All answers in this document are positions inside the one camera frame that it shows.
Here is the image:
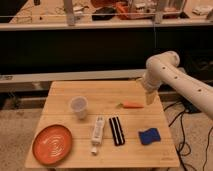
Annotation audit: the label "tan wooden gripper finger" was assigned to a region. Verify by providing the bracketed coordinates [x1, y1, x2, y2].
[146, 91, 156, 105]

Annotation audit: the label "orange toy pepper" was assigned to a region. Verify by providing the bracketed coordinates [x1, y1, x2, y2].
[117, 102, 143, 109]

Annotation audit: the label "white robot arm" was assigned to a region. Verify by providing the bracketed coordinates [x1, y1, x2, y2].
[141, 51, 213, 120]

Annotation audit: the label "blue sponge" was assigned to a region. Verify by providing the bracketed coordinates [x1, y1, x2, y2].
[139, 128, 161, 145]

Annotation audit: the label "black white striped block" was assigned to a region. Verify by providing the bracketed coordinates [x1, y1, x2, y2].
[109, 117, 125, 146]

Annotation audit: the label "wooden table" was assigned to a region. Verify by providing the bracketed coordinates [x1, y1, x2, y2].
[24, 80, 181, 170]

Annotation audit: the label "clear plastic cup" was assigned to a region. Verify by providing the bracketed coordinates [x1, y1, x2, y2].
[70, 96, 88, 119]

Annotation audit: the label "orange plate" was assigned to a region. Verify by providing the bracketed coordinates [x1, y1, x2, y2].
[32, 125, 73, 165]

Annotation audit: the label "cluttered background shelf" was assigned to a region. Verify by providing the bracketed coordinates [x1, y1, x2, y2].
[0, 0, 213, 30]

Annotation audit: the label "black cables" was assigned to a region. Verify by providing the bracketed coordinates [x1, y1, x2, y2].
[163, 99, 213, 171]

